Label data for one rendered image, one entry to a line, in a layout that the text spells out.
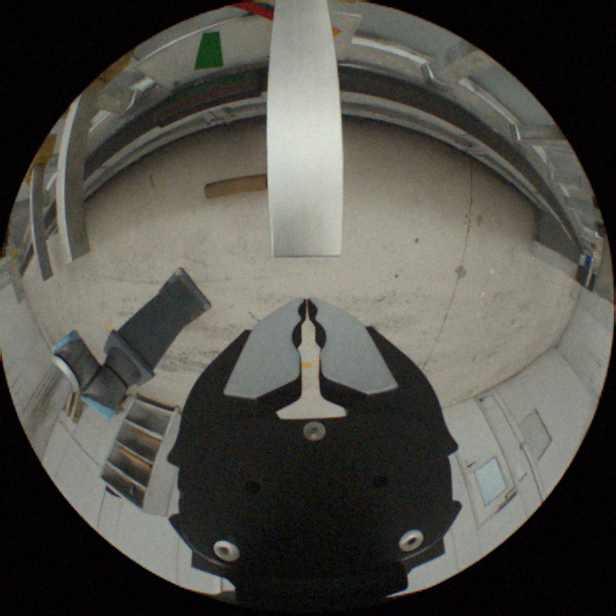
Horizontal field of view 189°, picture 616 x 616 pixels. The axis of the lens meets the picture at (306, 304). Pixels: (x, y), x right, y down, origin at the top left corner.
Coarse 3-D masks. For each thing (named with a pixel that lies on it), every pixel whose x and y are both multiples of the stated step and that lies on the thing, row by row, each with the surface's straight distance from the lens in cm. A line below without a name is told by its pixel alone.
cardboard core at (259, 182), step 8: (248, 176) 92; (256, 176) 90; (264, 176) 89; (208, 184) 99; (216, 184) 96; (224, 184) 94; (232, 184) 92; (240, 184) 91; (248, 184) 90; (256, 184) 89; (264, 184) 89; (208, 192) 97; (216, 192) 96; (224, 192) 94; (232, 192) 94; (240, 192) 94
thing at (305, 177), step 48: (288, 0) 18; (288, 48) 12; (288, 96) 9; (336, 96) 9; (288, 144) 8; (336, 144) 8; (288, 192) 8; (336, 192) 8; (288, 240) 8; (336, 240) 8
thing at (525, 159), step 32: (256, 64) 34; (352, 64) 34; (384, 64) 37; (416, 64) 42; (160, 96) 40; (384, 96) 41; (416, 96) 40; (448, 96) 41; (96, 128) 57; (128, 128) 46; (480, 128) 49; (512, 128) 57; (96, 160) 58; (512, 160) 64; (544, 192) 85; (576, 224) 139
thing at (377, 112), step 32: (160, 32) 58; (192, 32) 58; (384, 32) 58; (416, 32) 59; (448, 32) 59; (128, 64) 65; (512, 96) 78; (192, 128) 104; (416, 128) 108; (128, 160) 130; (480, 160) 142; (576, 160) 110; (576, 192) 149
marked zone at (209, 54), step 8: (216, 32) 30; (208, 40) 31; (216, 40) 31; (200, 48) 32; (208, 48) 32; (216, 48) 32; (200, 56) 33; (208, 56) 33; (216, 56) 33; (200, 64) 34; (208, 64) 34; (216, 64) 35
